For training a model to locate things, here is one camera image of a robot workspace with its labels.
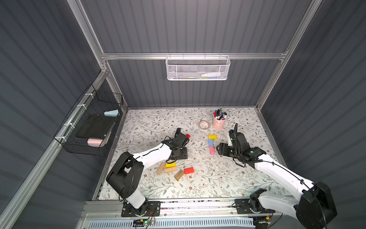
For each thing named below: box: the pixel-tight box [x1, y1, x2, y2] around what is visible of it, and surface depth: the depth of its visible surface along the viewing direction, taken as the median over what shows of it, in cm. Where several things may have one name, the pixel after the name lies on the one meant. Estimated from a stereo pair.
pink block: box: [208, 145, 215, 156], surface depth 98 cm
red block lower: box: [183, 166, 195, 175], surface depth 88 cm
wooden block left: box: [156, 161, 166, 175], surface depth 88 cm
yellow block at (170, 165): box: [165, 161, 176, 168], surface depth 90 cm
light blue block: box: [208, 138, 214, 147], surface depth 101 cm
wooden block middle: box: [163, 166, 177, 174], surface depth 88 cm
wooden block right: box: [174, 169, 184, 182], surface depth 86 cm
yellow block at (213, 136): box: [208, 134, 218, 140], surface depth 104 cm
